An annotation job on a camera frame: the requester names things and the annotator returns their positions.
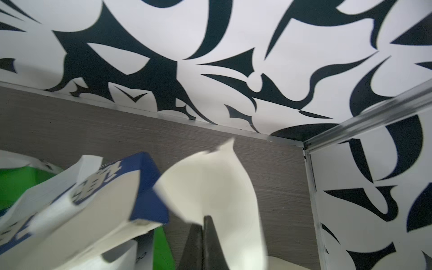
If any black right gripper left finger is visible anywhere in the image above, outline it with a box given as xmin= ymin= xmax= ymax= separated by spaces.
xmin=177 ymin=225 xmax=203 ymax=270

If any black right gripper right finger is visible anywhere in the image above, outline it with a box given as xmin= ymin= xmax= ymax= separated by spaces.
xmin=202 ymin=216 xmax=229 ymax=270

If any white receipt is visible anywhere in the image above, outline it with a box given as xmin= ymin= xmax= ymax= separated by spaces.
xmin=154 ymin=138 xmax=267 ymax=270

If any green white right takeout bag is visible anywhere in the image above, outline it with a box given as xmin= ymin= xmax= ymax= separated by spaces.
xmin=0 ymin=150 xmax=176 ymax=270

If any blue white rear takeout bag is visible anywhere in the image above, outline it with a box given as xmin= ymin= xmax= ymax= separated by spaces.
xmin=0 ymin=151 xmax=170 ymax=270

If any cream ribbed trash bin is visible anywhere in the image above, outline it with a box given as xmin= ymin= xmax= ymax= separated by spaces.
xmin=268 ymin=256 xmax=309 ymax=270

